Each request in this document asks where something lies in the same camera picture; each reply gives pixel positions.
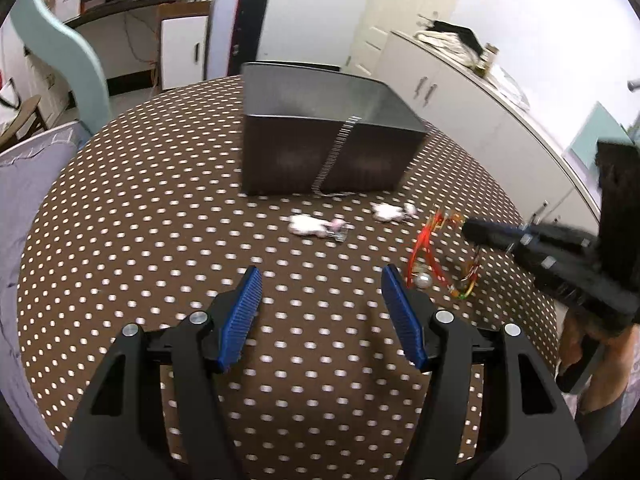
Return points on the brown polka dot tablecloth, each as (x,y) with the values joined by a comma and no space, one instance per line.
(150,210)

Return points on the brown glass bottle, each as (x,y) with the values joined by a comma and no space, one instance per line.
(487,60)

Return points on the white sideboard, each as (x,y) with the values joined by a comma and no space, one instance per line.
(475,125)

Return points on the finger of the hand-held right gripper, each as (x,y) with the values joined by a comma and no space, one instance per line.
(495,232)

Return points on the black cloth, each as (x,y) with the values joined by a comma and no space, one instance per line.
(457,30)

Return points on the grey metal pole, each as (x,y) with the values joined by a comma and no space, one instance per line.
(634,84)

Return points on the dark wooden desk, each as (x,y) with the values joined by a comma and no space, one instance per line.
(125,5)

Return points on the person's right hand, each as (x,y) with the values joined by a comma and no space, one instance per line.
(607,365)

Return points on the white cloth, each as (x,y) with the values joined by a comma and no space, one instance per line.
(445,42)

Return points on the white fluffy hair clip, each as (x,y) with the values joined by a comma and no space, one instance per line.
(387,211)

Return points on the cream door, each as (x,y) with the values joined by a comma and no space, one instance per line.
(400,5)

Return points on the white pink hair clip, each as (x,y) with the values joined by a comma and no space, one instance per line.
(307,225)

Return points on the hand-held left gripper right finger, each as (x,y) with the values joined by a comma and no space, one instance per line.
(402,310)

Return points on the wooden chair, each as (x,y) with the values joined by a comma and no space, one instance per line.
(25,117)

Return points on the pale green glass panel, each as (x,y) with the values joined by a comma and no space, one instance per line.
(595,132)

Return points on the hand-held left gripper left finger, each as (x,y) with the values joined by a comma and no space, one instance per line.
(242,310)

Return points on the white paper bag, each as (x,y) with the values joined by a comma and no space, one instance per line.
(7,94)

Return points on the grey metal box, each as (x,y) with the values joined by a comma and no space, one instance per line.
(280,155)

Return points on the white and black tower appliance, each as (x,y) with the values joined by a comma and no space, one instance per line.
(240,35)

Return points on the clear plastic bag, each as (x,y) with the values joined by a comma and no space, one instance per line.
(510,87)

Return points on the grey bedding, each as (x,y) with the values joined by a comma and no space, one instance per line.
(20,210)

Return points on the brown cabinet with white door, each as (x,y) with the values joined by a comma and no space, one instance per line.
(182,50)

